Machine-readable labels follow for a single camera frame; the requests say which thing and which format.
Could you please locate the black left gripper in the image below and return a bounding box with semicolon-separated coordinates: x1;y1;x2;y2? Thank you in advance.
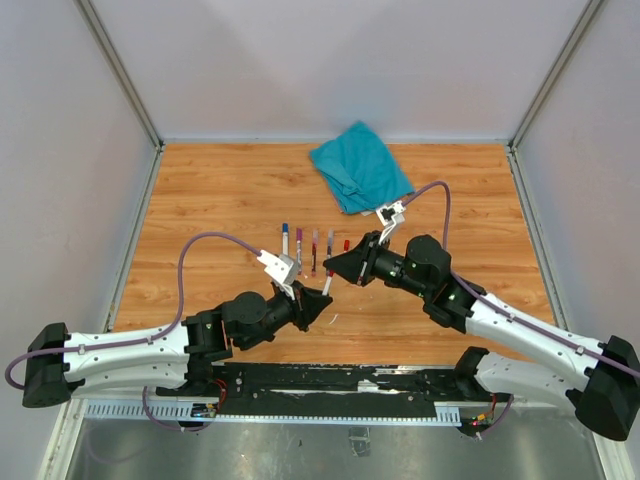
241;278;333;349

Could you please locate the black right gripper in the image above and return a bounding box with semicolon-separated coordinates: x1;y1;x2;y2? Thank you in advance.
323;231;429;300

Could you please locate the white red pen diagonal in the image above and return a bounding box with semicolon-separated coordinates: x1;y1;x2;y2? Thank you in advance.
322;270;334;296

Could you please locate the dark blue thin pen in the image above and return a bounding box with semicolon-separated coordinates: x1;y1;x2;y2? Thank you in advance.
326;229;334;259

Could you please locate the pink translucent gel pen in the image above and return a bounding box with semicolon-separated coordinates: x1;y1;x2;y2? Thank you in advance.
311;229;319;277

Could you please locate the purple white marker pen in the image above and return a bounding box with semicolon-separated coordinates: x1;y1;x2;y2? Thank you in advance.
296;227;303;275

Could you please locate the blue white marker pen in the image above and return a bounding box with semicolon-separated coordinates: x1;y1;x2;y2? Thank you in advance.
281;223;289;256

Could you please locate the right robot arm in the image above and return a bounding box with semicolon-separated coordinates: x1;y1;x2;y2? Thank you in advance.
324;231;639;441

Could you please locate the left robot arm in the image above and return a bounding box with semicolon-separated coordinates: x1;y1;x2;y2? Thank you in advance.
22;282;333;408

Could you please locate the teal folded cloth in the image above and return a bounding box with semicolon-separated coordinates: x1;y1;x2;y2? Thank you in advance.
310;121;414;215

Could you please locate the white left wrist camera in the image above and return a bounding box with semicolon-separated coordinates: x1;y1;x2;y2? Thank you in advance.
257;250;298;300

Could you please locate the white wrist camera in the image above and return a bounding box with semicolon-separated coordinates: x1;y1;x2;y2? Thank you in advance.
257;250;298;300
375;200;406;245

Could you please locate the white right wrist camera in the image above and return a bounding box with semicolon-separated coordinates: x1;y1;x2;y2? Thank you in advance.
375;200;406;245

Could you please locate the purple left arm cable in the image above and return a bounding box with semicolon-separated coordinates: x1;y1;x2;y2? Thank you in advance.
4;232;264;434

